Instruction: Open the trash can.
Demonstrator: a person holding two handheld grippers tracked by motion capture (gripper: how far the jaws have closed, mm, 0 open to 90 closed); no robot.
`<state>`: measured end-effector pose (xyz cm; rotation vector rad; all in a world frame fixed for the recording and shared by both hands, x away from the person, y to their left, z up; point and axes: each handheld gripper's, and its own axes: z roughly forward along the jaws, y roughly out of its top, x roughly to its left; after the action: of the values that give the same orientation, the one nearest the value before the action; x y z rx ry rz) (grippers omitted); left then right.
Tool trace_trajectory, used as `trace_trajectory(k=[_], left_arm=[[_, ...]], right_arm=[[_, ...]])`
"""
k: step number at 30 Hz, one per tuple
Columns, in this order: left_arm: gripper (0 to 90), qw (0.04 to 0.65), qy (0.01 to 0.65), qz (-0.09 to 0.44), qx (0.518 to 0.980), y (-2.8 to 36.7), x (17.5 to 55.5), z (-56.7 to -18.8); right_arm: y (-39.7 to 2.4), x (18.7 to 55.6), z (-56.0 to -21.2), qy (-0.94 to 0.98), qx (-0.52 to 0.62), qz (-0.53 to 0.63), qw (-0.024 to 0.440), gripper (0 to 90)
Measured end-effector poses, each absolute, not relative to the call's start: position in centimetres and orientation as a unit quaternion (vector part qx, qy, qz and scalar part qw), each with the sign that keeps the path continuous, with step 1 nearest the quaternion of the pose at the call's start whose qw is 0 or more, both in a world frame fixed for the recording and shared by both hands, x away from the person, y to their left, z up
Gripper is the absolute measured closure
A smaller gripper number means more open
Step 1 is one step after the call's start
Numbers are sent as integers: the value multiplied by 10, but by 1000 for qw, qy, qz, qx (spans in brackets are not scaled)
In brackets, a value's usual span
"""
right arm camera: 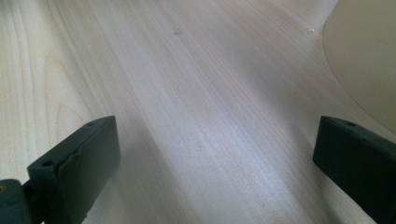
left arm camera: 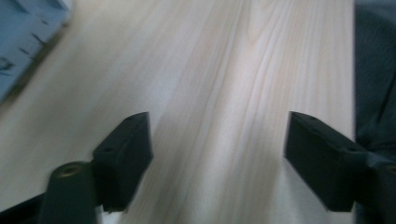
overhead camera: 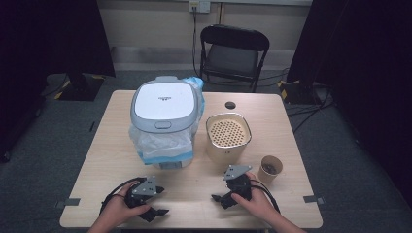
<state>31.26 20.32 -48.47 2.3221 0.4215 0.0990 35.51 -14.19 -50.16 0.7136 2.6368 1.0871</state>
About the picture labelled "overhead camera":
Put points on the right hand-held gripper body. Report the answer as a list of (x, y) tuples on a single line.
[(239, 184)]

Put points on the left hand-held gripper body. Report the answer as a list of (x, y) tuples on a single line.
[(144, 187)]

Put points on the person's right hand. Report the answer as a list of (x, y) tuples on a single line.
[(256, 200)]

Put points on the person's left hand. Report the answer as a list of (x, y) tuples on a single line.
[(118, 207)]

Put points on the brown paper cup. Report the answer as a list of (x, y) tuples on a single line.
[(265, 178)]

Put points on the dark tea dregs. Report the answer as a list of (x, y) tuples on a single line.
[(269, 168)]

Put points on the beige bucket with perforated strainer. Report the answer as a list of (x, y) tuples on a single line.
[(226, 150)]

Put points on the grey tape strip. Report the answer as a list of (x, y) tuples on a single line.
[(313, 199), (69, 202)]

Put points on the small black tape strip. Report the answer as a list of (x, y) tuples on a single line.
[(92, 126)]

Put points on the grey white-lidded trash can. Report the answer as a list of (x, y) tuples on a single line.
[(165, 100)]

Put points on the black stand base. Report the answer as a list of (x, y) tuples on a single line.
[(81, 87), (301, 92)]

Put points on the black folding chair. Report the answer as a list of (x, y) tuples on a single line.
[(231, 58)]

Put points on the black curtain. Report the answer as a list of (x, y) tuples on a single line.
[(48, 35), (362, 48)]

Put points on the white wall socket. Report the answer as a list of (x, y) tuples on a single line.
[(199, 6)]

